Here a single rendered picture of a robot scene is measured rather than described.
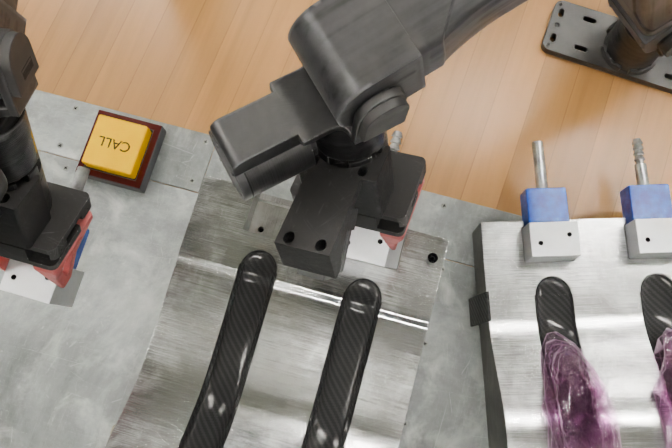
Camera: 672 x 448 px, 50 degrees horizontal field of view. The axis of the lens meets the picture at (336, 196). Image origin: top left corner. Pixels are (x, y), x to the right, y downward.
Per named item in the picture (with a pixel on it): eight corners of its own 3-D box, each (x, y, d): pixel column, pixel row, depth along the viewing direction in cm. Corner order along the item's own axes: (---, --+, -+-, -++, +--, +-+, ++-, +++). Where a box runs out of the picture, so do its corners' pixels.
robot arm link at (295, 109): (259, 231, 53) (247, 181, 42) (207, 136, 55) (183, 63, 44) (392, 162, 56) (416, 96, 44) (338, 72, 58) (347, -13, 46)
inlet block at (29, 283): (71, 168, 73) (48, 153, 67) (117, 180, 72) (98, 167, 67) (24, 293, 70) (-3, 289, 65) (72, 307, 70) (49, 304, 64)
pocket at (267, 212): (260, 197, 78) (256, 188, 74) (307, 210, 77) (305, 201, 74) (248, 237, 77) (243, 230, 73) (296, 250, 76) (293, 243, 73)
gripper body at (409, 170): (405, 232, 59) (400, 179, 53) (291, 205, 62) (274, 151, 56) (428, 170, 62) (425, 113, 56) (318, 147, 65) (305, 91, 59)
